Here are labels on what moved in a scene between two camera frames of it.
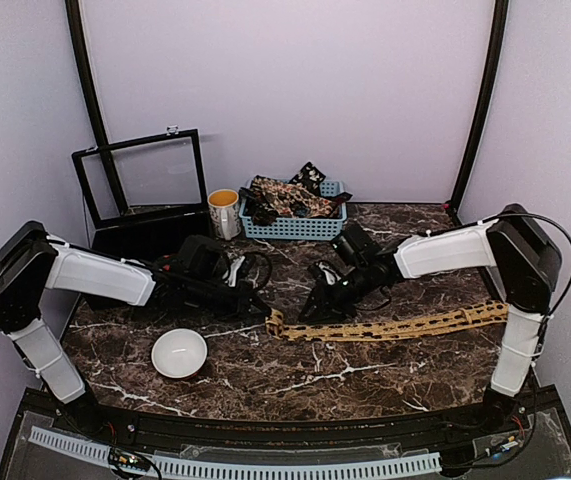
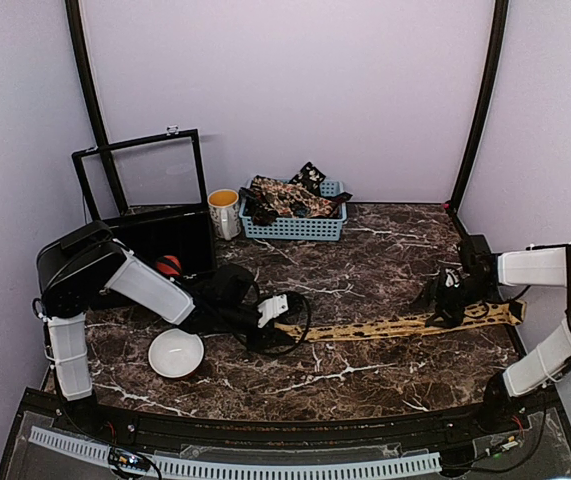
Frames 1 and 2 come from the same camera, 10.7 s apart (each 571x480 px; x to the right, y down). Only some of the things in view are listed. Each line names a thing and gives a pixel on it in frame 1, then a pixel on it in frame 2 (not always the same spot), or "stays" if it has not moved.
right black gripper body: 341,300 to 453,302
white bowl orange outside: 179,352 stays
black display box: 163,183 stays
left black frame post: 94,98 stays
